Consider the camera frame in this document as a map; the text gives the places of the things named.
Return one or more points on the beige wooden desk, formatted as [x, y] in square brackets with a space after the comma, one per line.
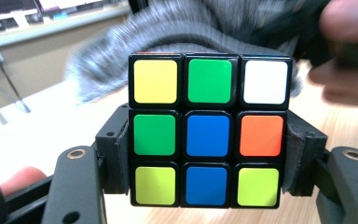
[43, 53]

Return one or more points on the metal tripod stand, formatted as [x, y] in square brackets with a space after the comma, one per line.
[6, 81]

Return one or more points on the multicoloured puzzle cube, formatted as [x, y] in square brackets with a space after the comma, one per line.
[209, 130]

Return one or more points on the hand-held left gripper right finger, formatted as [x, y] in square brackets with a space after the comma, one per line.
[301, 155]

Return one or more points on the grey terry towel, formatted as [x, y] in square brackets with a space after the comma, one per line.
[167, 37]

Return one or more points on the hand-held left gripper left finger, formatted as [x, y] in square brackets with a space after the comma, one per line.
[115, 149]

